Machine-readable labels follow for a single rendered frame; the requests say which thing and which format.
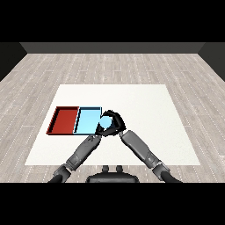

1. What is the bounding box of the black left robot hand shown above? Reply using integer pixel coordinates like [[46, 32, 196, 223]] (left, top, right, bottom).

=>
[[93, 123, 120, 138]]

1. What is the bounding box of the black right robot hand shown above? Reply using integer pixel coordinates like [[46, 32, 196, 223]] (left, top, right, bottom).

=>
[[100, 109, 127, 135]]

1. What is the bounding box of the small blue can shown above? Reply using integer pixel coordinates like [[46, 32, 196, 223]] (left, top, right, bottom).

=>
[[98, 114, 113, 132]]

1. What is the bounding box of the light blue shallow open box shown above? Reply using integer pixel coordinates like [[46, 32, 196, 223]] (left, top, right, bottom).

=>
[[72, 105, 104, 136]]

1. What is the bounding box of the red shallow open box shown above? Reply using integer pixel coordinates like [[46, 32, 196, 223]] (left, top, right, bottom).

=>
[[46, 105, 80, 136]]

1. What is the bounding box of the dark grey robot body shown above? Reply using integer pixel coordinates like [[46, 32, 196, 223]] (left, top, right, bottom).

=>
[[85, 164, 141, 184]]

